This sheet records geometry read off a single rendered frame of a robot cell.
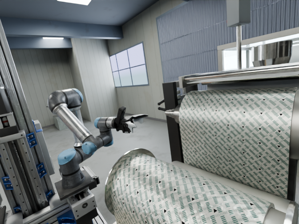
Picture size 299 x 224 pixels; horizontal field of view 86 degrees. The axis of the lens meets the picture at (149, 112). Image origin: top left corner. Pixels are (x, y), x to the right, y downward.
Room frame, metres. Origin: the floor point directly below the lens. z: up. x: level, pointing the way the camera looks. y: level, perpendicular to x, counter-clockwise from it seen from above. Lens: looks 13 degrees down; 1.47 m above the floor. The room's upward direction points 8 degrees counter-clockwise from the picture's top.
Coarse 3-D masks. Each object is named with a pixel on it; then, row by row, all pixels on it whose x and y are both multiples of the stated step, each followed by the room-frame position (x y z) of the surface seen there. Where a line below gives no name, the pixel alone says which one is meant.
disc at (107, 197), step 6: (132, 150) 0.32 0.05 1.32; (138, 150) 0.33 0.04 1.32; (144, 150) 0.34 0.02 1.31; (126, 156) 0.31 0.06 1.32; (120, 162) 0.29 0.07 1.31; (114, 168) 0.28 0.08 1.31; (114, 174) 0.28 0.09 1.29; (108, 180) 0.27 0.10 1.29; (108, 186) 0.27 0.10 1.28; (108, 192) 0.27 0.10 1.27; (108, 198) 0.27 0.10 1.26; (108, 204) 0.27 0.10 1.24
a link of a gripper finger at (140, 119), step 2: (140, 114) 0.96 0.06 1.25; (142, 114) 0.95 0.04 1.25; (144, 114) 0.95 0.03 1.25; (134, 116) 0.94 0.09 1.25; (136, 116) 0.94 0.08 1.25; (138, 116) 0.95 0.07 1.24; (140, 116) 0.95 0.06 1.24; (142, 116) 0.95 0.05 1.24; (144, 116) 0.95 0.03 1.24; (134, 118) 0.94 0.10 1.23; (136, 118) 0.94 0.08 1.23; (138, 118) 0.96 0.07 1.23; (140, 118) 0.96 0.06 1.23; (142, 118) 0.96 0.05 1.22; (134, 120) 0.95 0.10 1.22; (136, 120) 0.96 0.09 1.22; (138, 120) 0.96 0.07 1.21; (140, 120) 0.96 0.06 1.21; (142, 120) 0.96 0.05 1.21; (140, 122) 0.96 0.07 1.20; (142, 122) 0.96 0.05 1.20
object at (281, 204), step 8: (184, 168) 0.36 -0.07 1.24; (192, 168) 0.36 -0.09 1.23; (208, 176) 0.32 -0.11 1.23; (216, 176) 0.31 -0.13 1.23; (232, 184) 0.28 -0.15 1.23; (240, 184) 0.28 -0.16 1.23; (248, 192) 0.25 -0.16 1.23; (256, 192) 0.25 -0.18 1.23; (264, 192) 0.25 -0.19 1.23; (272, 200) 0.23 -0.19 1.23; (280, 200) 0.23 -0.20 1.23; (288, 200) 0.23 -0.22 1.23; (280, 208) 0.21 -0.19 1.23
